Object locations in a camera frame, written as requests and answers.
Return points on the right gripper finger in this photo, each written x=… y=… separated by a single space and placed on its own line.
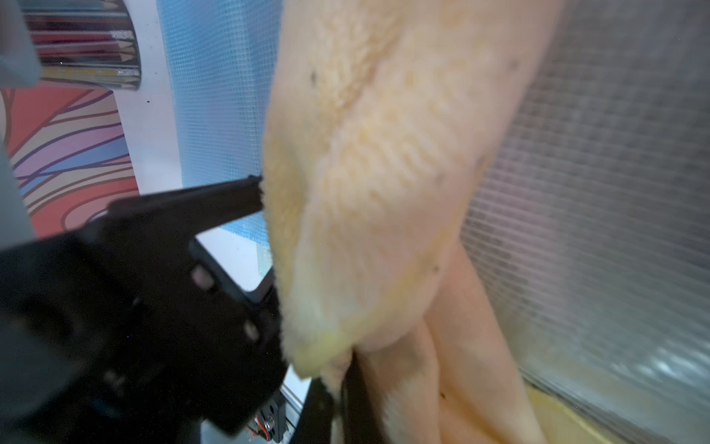
x=126 y=330

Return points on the light blue mesh document bag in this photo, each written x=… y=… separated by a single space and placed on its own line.
x=221 y=59

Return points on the yellow wiping cloth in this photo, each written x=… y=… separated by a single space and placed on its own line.
x=383 y=118

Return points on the white blue-zip document bag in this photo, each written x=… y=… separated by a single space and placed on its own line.
x=591 y=228

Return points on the yellow document bag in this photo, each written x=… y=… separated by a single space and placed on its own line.
x=562 y=425

